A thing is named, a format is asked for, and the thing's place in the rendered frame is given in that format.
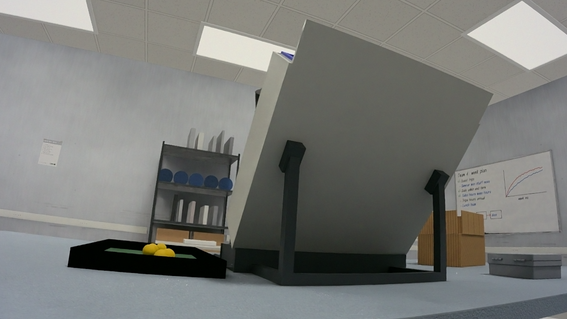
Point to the brown cardboard box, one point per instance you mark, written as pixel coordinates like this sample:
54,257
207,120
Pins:
465,240

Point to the blue square frame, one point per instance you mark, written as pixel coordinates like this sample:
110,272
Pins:
288,55

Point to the grey hinged case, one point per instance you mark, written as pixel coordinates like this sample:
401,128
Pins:
525,265

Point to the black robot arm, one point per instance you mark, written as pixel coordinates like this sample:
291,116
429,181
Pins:
257,94

